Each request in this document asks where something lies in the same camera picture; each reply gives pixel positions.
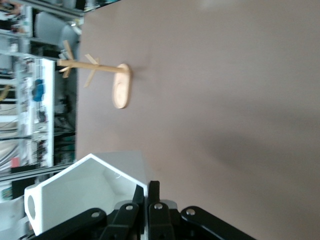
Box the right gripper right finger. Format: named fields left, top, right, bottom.
left=144, top=180, right=259, bottom=240

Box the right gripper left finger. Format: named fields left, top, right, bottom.
left=27, top=184, right=145, bottom=240

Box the white angular cup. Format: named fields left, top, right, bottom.
left=23, top=149, right=148, bottom=237

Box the wooden cup rack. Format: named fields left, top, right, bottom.
left=56, top=39, right=132, bottom=110

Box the white workbench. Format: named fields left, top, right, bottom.
left=13, top=57, right=56, bottom=169

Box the brown table cover sheet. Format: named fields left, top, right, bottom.
left=74, top=0, right=320, bottom=240

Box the blue object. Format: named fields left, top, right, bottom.
left=32, top=78, right=47, bottom=103

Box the grey office chair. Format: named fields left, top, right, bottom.
left=34, top=11, right=81, bottom=52

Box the aluminium frame beam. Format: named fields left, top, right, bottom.
left=0, top=161, right=76, bottom=182

